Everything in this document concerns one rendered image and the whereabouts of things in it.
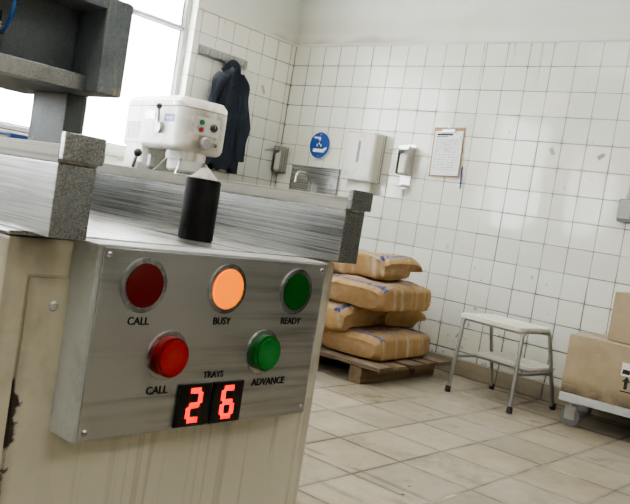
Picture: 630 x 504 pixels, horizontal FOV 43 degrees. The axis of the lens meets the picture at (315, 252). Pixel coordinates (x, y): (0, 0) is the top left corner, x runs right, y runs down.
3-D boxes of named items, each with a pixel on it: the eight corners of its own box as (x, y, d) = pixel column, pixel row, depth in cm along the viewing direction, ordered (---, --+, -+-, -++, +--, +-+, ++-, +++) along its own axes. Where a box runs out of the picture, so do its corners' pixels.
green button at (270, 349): (240, 367, 66) (246, 332, 65) (266, 366, 68) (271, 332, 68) (253, 372, 65) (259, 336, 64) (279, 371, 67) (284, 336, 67)
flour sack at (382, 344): (372, 364, 426) (377, 337, 425) (311, 346, 450) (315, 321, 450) (434, 357, 484) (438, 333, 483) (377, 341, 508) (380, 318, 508)
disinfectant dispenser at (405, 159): (409, 189, 530) (417, 145, 528) (393, 186, 515) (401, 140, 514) (398, 188, 536) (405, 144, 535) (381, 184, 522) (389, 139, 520)
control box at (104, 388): (45, 429, 56) (73, 236, 55) (278, 403, 74) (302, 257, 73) (73, 446, 54) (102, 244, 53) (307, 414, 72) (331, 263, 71)
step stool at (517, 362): (556, 410, 439) (570, 329, 436) (509, 414, 409) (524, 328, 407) (490, 388, 472) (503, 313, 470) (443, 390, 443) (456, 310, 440)
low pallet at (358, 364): (216, 338, 491) (219, 320, 490) (298, 335, 554) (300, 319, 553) (375, 389, 417) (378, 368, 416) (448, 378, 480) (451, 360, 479)
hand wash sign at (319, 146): (328, 160, 577) (333, 132, 576) (327, 160, 576) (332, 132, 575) (308, 158, 590) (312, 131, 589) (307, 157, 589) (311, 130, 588)
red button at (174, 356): (141, 374, 58) (147, 334, 58) (174, 372, 60) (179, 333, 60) (155, 379, 57) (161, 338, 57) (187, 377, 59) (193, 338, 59)
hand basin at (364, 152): (362, 290, 550) (387, 135, 545) (327, 289, 521) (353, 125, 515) (262, 267, 614) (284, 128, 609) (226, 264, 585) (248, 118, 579)
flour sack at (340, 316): (246, 309, 472) (250, 281, 471) (289, 309, 506) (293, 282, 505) (344, 336, 430) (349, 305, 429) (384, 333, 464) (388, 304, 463)
